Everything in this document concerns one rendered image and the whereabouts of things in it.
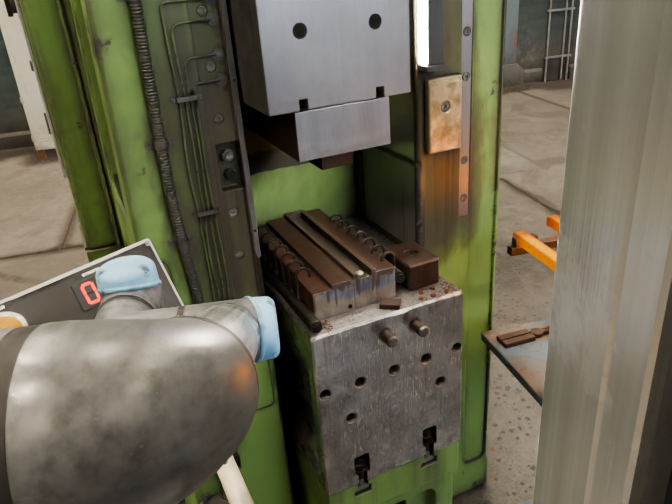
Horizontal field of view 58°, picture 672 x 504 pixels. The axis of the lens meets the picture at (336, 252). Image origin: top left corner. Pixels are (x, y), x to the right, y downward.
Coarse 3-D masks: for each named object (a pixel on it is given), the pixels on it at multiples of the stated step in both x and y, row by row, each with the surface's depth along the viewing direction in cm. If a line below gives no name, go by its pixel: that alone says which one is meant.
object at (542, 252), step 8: (520, 232) 142; (520, 240) 140; (528, 240) 138; (536, 240) 138; (528, 248) 137; (536, 248) 134; (544, 248) 134; (536, 256) 135; (544, 256) 132; (552, 256) 130; (552, 264) 129
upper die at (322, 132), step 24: (264, 120) 130; (288, 120) 116; (312, 120) 114; (336, 120) 116; (360, 120) 119; (384, 120) 121; (288, 144) 120; (312, 144) 116; (336, 144) 118; (360, 144) 121; (384, 144) 123
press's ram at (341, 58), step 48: (240, 0) 109; (288, 0) 104; (336, 0) 108; (384, 0) 112; (240, 48) 116; (288, 48) 107; (336, 48) 111; (384, 48) 115; (240, 96) 124; (288, 96) 111; (336, 96) 115; (384, 96) 119
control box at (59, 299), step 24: (144, 240) 106; (96, 264) 99; (48, 288) 94; (72, 288) 96; (96, 288) 98; (168, 288) 106; (0, 312) 89; (24, 312) 91; (48, 312) 93; (72, 312) 95; (96, 312) 98
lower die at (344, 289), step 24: (288, 216) 164; (312, 216) 165; (264, 240) 156; (288, 240) 153; (312, 240) 150; (336, 240) 148; (360, 240) 149; (312, 264) 140; (336, 264) 139; (384, 264) 137; (312, 288) 132; (336, 288) 131; (360, 288) 134; (384, 288) 137; (336, 312) 133
